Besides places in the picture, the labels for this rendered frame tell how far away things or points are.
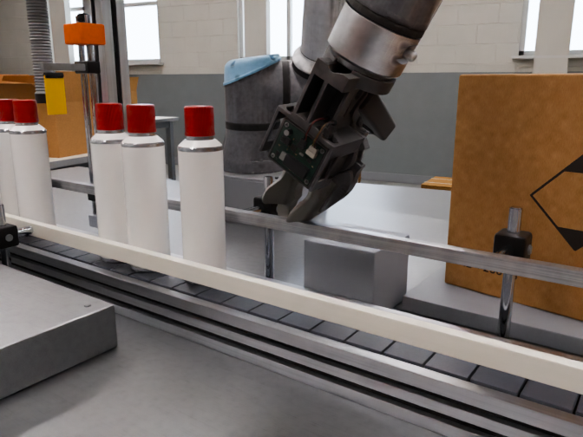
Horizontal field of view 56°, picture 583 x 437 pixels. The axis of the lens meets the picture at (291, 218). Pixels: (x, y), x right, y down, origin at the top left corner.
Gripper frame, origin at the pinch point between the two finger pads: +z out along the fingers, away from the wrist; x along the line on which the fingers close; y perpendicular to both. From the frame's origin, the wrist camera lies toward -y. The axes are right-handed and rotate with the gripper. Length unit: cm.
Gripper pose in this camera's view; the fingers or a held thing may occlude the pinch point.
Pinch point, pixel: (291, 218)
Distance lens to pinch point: 63.5
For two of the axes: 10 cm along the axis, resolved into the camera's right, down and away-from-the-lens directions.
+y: -5.7, 2.6, -7.8
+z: -3.9, 7.5, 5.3
